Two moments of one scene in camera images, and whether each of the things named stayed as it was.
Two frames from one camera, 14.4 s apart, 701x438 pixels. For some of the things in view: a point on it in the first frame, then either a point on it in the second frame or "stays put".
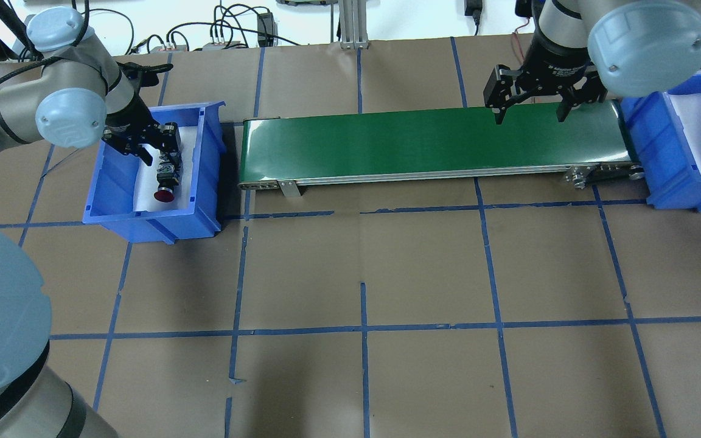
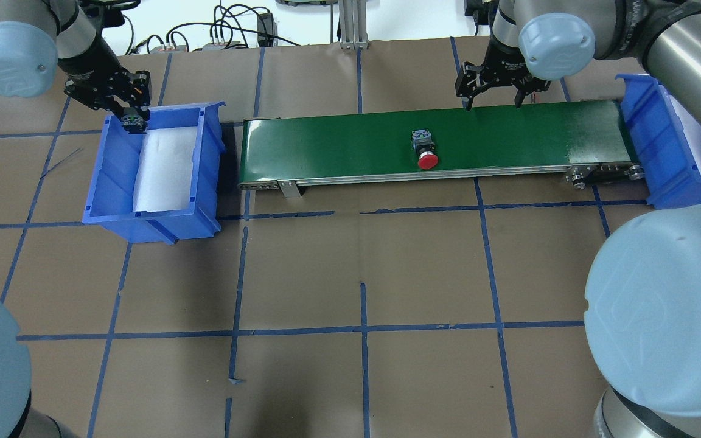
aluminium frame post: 353,24 stays put
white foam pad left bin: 146,182 stays put
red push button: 168,170 → 423,143
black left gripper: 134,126 → 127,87
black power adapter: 267,30 stays put
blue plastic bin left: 664,153 stays put
